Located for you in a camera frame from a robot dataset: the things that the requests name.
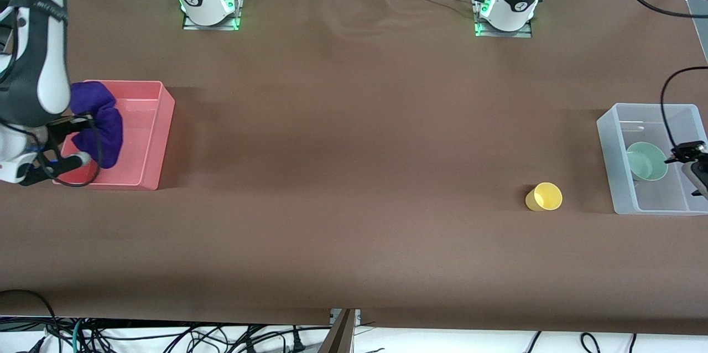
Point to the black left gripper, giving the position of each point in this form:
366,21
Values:
687,150

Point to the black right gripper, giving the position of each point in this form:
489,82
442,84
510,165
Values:
62,127

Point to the green bowl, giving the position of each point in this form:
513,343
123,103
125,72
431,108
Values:
647,162

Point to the purple cloth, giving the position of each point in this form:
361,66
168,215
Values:
105,126

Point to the yellow cup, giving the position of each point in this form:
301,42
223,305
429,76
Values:
545,197

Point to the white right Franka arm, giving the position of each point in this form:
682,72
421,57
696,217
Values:
44,54

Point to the clear plastic bin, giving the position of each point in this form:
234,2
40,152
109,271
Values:
625,176

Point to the pink plastic bin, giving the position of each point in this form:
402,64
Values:
144,137

